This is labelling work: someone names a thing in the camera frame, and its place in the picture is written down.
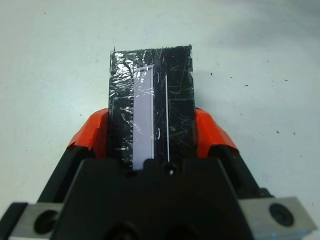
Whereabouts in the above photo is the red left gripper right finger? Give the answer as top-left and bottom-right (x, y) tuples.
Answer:
(194, 107), (261, 199)

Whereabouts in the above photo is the black glossy box lid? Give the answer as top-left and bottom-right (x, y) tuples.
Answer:
(108, 44), (198, 171)

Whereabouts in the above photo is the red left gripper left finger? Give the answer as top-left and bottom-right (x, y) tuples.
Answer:
(37, 107), (111, 204)

